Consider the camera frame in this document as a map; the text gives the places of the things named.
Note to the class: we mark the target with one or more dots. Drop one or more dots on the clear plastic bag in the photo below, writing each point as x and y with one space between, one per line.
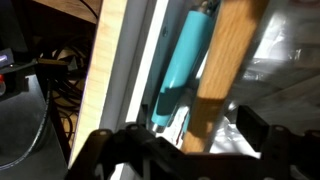
283 66

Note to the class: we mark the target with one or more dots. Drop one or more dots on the long wooden spoon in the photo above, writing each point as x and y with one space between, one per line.
223 60

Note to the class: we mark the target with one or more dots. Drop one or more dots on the red white small packet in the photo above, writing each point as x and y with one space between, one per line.
178 128

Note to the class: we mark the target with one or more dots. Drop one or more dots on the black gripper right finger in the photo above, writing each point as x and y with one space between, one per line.
286 156

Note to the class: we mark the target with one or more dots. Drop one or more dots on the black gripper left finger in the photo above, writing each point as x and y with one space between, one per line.
126 153

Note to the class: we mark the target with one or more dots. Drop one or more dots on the wooden kitchen drawer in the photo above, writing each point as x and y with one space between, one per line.
100 66

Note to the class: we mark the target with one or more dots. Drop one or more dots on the black robot cart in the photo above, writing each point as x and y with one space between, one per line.
20 126

